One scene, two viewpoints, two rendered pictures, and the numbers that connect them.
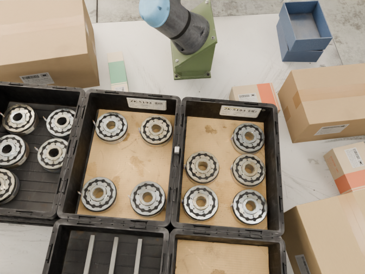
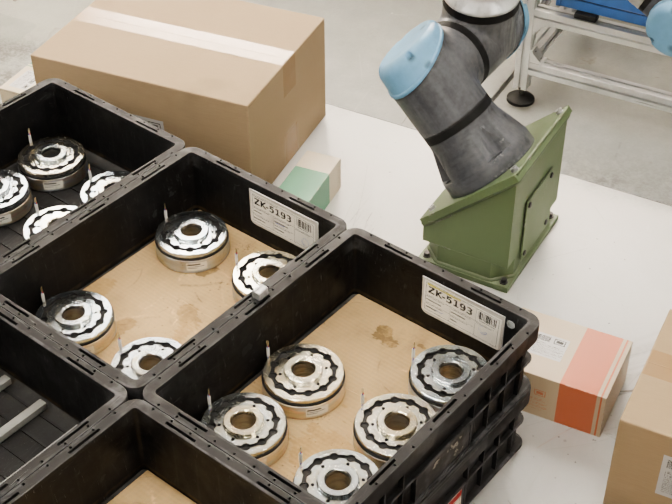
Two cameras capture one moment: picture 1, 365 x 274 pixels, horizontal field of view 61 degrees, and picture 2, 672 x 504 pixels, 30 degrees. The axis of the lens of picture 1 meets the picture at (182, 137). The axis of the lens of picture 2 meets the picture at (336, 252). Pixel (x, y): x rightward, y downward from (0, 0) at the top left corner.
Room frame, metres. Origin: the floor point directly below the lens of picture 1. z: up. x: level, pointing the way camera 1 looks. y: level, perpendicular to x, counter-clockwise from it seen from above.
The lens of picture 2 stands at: (-0.51, -0.80, 1.97)
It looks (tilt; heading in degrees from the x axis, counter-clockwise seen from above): 40 degrees down; 39
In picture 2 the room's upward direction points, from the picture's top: straight up
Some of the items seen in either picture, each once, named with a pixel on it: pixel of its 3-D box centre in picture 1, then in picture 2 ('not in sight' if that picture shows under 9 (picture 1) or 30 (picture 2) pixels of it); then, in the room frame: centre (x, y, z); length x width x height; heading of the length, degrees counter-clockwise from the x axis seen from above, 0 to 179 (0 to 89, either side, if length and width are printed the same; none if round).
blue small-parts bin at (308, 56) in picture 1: (298, 37); not in sight; (0.97, -0.46, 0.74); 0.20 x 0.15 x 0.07; 4
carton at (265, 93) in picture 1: (253, 103); (559, 370); (0.63, -0.26, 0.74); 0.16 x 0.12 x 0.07; 102
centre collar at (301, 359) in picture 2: (202, 166); (303, 370); (0.31, -0.07, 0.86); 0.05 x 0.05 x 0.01
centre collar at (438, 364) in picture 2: (249, 136); (450, 371); (0.43, -0.21, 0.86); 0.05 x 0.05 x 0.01
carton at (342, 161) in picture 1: (352, 169); not in sight; (0.39, -0.61, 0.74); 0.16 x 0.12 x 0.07; 18
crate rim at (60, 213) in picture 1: (124, 153); (167, 260); (0.32, 0.16, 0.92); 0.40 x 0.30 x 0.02; 0
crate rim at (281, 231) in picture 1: (227, 161); (346, 362); (0.32, -0.14, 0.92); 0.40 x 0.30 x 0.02; 0
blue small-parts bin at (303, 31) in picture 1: (304, 25); not in sight; (0.97, -0.46, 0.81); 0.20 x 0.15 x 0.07; 10
